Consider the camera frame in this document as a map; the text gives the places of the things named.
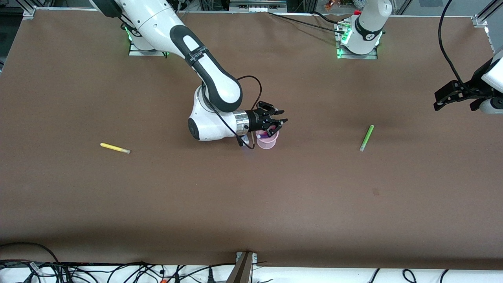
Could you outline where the pink translucent cup holder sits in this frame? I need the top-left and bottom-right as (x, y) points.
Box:
(255, 129), (280, 150)

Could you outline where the green pen clear cap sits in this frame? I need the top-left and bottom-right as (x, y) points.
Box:
(359, 125), (375, 153)

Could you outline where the grey metal device box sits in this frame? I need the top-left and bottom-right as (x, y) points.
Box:
(229, 0), (288, 13)

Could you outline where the yellow pen clear cap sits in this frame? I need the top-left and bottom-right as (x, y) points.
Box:
(100, 142), (131, 154)

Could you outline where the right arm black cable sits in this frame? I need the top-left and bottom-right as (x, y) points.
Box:
(219, 75), (263, 149)

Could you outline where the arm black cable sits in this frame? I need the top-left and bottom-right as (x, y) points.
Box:
(219, 75), (263, 149)
(438, 0), (473, 86)

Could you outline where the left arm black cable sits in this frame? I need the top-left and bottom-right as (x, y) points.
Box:
(438, 0), (473, 86)

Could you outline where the aluminium frame profile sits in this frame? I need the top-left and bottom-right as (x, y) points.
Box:
(477, 0), (503, 55)

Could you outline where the black cable on tabletop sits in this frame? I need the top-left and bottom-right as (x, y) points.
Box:
(269, 11), (347, 34)

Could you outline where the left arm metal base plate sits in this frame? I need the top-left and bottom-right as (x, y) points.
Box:
(335, 22), (379, 60)

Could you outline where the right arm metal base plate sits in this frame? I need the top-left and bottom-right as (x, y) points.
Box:
(129, 28), (170, 57)

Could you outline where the brown post with metal bracket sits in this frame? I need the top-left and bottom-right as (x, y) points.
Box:
(226, 252), (258, 283)

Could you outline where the black floor cable loop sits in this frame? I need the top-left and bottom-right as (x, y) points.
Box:
(0, 242), (60, 264)

